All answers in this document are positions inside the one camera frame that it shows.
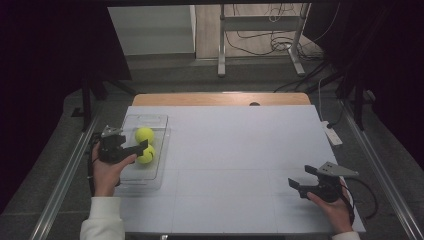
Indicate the white cabinet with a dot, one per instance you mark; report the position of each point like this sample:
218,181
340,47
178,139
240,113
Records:
153,30

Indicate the black metal stand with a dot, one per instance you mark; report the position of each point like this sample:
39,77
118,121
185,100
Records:
86,100
358,106

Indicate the person's left hand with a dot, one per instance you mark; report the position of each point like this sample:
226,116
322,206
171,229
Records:
106,176

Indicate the dark curtain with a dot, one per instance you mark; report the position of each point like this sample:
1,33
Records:
400,66
40,66

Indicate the white power strip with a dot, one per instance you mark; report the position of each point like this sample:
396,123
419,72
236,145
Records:
332,135

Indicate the white metal stand frame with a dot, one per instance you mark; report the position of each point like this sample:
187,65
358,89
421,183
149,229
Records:
260,24

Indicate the yellow tennis ball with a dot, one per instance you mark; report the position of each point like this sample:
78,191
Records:
149,158
144,135

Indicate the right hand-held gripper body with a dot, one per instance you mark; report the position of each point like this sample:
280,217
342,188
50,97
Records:
328,186

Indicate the person's right hand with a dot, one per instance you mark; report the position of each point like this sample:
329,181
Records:
338,215

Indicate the wooden table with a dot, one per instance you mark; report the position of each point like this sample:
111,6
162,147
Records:
200,99

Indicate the clear plastic storage bin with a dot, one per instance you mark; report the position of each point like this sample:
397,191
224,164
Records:
146,173

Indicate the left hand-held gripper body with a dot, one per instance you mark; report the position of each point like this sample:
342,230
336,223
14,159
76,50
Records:
111,151

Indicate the aluminium rail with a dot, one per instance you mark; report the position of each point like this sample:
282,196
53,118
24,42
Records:
383,170
63,176

